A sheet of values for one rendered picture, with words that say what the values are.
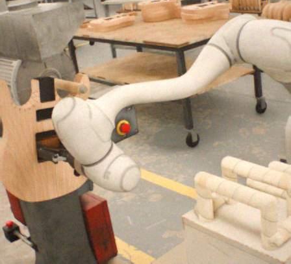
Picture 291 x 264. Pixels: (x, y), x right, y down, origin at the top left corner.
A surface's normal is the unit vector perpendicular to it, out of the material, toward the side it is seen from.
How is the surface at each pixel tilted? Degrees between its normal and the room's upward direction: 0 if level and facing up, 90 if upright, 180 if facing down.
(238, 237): 0
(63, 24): 90
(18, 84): 84
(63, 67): 87
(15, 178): 89
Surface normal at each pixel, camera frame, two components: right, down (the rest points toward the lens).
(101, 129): 0.66, 0.10
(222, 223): -0.15, -0.93
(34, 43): -0.74, 0.33
